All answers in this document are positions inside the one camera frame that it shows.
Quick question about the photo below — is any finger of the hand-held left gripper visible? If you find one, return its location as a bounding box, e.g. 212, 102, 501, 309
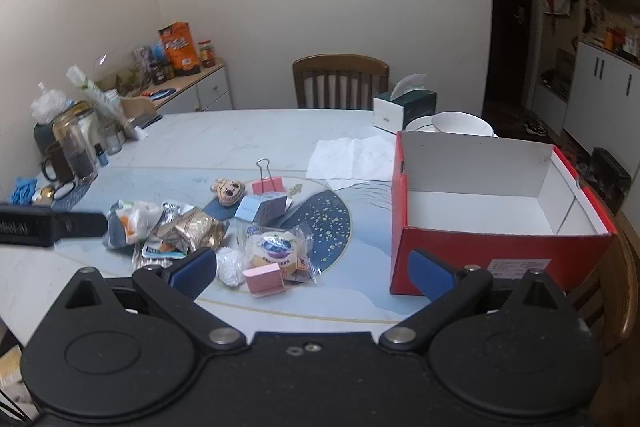
52, 212, 109, 241

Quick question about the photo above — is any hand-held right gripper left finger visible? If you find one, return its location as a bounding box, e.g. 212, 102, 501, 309
60, 247, 248, 350

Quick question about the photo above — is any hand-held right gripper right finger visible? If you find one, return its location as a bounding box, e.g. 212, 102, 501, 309
379, 248, 571, 353

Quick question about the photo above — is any white ball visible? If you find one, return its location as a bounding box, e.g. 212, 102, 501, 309
216, 246, 247, 288

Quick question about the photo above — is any cotton swab bag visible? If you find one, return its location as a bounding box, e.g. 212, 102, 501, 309
132, 253, 176, 272

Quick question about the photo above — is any gold snack packet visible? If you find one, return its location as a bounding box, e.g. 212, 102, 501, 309
170, 209, 228, 253

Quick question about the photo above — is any white orange snack packet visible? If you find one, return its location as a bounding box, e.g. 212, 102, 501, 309
102, 199, 163, 250

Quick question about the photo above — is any silver chicken sausage packet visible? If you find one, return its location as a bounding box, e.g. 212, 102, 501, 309
134, 201, 196, 260

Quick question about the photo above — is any pink sticky note block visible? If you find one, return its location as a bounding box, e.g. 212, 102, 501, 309
243, 263, 286, 298

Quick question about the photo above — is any red cardboard shoe box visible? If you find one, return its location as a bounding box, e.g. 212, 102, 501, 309
390, 130, 619, 297

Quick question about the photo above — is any blueberry pastry packet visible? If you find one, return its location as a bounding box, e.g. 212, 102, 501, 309
244, 223, 321, 285

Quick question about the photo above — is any beige plush keychain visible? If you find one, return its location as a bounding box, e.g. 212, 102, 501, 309
210, 178, 246, 206

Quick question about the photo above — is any light blue small carton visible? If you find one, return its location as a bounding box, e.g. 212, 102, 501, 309
235, 193, 288, 224

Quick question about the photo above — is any pink binder clip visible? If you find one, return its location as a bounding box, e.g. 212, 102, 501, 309
251, 159, 287, 198

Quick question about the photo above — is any white marble desktop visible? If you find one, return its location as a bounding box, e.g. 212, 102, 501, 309
0, 108, 503, 343

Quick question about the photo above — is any blue cloth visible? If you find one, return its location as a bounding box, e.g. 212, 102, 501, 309
11, 177, 40, 205

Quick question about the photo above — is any dark mug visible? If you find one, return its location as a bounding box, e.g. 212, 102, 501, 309
40, 142, 76, 185

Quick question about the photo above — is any glass pitcher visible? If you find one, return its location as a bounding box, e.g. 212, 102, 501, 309
52, 107, 99, 182

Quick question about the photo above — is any white plastic bag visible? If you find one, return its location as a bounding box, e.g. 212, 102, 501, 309
30, 82, 68, 125

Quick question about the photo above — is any plastic wrapped white flower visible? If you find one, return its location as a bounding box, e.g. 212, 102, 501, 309
67, 66, 148, 140

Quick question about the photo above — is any white paper napkin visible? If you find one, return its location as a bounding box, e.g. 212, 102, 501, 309
305, 137, 398, 192

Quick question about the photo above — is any stack of white plates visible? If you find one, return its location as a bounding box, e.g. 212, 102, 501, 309
404, 116, 437, 134

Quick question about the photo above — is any white bowl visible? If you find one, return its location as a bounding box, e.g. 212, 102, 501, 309
431, 111, 493, 136

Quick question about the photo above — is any green tissue box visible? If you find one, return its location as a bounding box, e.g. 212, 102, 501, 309
372, 74, 438, 134

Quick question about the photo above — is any white wooden sideboard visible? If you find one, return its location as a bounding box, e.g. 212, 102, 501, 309
125, 62, 233, 112

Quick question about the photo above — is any orange snack bag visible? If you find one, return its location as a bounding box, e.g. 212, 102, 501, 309
159, 22, 202, 75

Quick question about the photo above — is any black shoe rack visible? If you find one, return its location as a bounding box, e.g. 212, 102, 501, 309
590, 147, 632, 212

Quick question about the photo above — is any red lid jar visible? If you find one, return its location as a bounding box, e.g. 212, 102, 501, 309
198, 39, 217, 68

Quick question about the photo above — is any wooden slatted chair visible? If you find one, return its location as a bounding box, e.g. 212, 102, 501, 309
292, 54, 390, 110

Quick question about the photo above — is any white lower cabinet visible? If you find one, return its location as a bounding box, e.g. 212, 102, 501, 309
562, 42, 640, 168

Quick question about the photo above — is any dark wooden door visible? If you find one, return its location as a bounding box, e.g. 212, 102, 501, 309
482, 0, 538, 118

